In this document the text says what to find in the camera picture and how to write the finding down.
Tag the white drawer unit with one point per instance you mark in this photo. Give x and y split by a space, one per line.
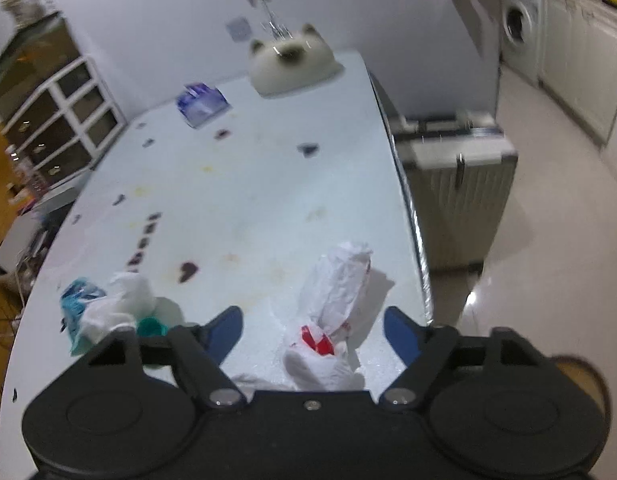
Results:
63 125

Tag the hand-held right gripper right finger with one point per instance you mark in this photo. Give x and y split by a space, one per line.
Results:
401 330

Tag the white washing machine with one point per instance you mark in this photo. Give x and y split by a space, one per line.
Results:
521 25

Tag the white wall outlet plate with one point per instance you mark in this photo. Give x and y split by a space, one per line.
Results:
238 28

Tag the cat-shaped ceramic ornament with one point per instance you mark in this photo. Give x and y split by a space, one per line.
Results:
288 65

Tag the white kitchen base cabinets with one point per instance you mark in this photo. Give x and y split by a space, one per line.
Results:
588 70

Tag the teal snack wrapper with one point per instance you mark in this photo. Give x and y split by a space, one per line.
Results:
77 305

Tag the teal bottle cap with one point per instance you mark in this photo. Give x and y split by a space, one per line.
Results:
151 328

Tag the white pink wrapper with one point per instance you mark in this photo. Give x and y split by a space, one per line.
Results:
338 280

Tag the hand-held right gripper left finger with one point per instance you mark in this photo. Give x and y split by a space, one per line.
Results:
226 330

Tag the white ribbed suitcase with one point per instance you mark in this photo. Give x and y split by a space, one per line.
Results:
453 185

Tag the yellow waste bin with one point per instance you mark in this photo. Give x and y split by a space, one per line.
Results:
583 377

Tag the purple tissue pack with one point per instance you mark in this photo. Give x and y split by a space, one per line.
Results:
203 103

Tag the white tissue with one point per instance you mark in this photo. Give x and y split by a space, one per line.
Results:
126 302

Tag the glass fish tank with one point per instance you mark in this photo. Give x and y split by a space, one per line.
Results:
31 57

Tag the vase with dried flowers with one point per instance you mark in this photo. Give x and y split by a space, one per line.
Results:
21 2

